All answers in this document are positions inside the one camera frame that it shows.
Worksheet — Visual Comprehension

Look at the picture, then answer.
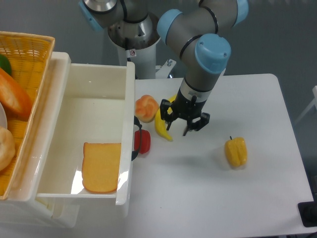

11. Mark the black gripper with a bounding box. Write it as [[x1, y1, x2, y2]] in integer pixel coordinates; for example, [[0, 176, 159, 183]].
[[159, 93, 210, 136]]

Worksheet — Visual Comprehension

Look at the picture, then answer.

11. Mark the white top drawer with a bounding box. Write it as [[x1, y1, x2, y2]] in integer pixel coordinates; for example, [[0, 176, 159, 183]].
[[37, 62, 135, 219]]

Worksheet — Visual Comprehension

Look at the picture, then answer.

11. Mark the white frame at right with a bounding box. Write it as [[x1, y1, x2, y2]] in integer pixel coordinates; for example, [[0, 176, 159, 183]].
[[294, 86, 317, 125]]

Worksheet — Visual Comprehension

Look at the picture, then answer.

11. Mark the round bread roll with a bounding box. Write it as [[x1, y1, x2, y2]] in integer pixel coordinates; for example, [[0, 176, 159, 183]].
[[135, 95, 159, 123]]

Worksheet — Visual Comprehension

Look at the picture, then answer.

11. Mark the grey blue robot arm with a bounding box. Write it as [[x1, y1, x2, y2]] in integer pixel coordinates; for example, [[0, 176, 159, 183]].
[[79, 0, 249, 137]]

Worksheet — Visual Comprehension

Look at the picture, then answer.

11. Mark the red bell pepper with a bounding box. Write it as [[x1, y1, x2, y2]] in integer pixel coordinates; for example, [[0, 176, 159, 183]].
[[134, 129, 151, 154]]

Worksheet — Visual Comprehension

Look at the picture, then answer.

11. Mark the toast bread slice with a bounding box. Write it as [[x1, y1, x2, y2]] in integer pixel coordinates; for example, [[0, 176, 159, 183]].
[[82, 142, 121, 193]]

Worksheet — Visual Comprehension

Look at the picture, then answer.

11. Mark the yellow bell pepper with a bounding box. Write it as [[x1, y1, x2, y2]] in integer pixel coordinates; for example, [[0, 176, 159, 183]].
[[224, 137, 248, 167]]

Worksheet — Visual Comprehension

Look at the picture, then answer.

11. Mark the black device at edge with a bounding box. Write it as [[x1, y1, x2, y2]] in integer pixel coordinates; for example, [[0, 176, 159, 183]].
[[298, 201, 317, 228]]

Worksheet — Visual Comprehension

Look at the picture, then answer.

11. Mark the pale round bun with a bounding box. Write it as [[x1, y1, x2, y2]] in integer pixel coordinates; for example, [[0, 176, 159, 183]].
[[0, 126, 15, 171]]

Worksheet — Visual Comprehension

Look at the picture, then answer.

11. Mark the yellow woven basket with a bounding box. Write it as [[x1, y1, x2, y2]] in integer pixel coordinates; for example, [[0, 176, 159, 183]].
[[0, 31, 55, 200]]

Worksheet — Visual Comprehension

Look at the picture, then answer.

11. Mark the green vegetable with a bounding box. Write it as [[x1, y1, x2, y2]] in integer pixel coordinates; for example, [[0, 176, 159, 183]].
[[0, 54, 12, 75]]

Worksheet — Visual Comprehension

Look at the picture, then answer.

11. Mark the orange baguette bread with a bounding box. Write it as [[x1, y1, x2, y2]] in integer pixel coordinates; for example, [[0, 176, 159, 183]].
[[0, 68, 33, 120]]

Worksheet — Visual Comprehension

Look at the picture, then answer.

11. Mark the white drawer cabinet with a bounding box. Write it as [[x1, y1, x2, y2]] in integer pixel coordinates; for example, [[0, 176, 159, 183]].
[[0, 52, 79, 227]]

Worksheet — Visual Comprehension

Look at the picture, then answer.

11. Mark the yellow banana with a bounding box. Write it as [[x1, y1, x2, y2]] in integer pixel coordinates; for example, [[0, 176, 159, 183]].
[[154, 109, 173, 141]]

